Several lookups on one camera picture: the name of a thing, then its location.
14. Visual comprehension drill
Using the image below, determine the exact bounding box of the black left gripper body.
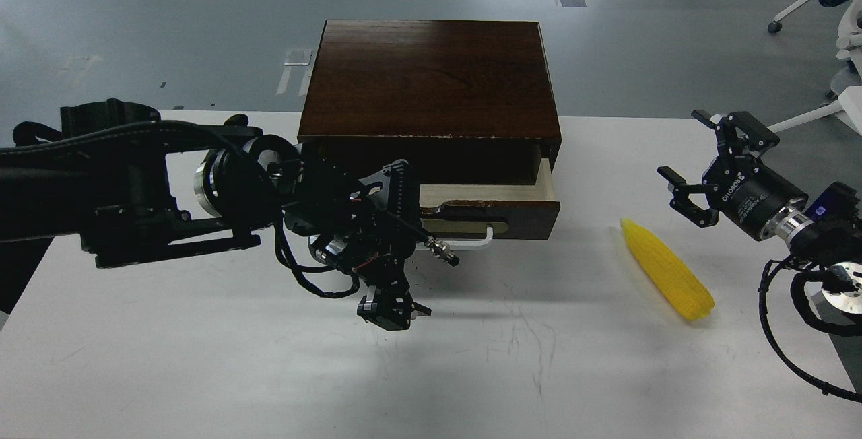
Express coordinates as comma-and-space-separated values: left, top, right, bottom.
356, 277, 415, 331

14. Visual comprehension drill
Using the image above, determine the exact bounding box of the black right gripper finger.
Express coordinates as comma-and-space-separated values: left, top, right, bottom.
657, 166, 719, 228
692, 110, 780, 160

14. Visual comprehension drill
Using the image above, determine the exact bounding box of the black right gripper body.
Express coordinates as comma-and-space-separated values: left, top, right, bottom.
700, 156, 809, 242

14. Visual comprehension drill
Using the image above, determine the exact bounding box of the yellow corn cob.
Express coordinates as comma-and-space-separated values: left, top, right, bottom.
620, 218, 715, 320

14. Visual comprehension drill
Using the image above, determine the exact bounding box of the wooden drawer with white handle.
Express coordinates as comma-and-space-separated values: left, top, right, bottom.
420, 159, 561, 248

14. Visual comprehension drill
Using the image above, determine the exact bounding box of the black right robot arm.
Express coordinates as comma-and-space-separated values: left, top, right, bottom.
657, 110, 860, 402

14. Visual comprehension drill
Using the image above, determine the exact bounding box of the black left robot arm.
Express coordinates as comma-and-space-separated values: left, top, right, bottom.
1, 98, 459, 331

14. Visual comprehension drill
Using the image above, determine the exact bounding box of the dark wooden drawer cabinet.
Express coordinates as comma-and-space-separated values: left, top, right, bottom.
298, 19, 562, 184

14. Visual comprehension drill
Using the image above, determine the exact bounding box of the white office chair base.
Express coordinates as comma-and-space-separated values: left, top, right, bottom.
764, 0, 862, 137

